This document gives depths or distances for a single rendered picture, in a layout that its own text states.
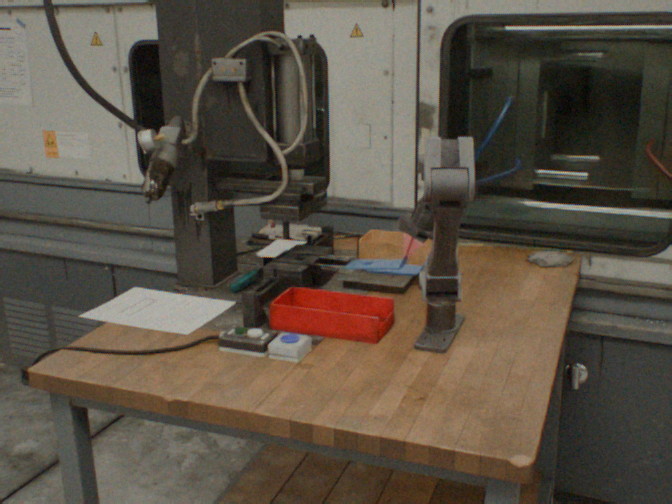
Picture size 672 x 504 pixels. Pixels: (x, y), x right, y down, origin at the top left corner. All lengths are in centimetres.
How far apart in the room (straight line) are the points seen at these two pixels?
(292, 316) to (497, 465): 61
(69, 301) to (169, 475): 88
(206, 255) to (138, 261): 104
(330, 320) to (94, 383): 49
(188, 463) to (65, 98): 144
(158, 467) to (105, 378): 142
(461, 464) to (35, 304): 248
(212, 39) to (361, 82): 72
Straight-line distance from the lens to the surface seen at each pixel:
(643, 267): 227
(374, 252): 206
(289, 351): 152
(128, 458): 301
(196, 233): 193
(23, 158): 330
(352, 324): 160
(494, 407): 138
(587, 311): 236
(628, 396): 245
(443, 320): 161
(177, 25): 187
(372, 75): 239
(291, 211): 175
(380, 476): 240
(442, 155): 148
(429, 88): 228
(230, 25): 180
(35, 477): 302
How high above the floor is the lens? 156
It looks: 17 degrees down
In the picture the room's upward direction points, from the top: 1 degrees counter-clockwise
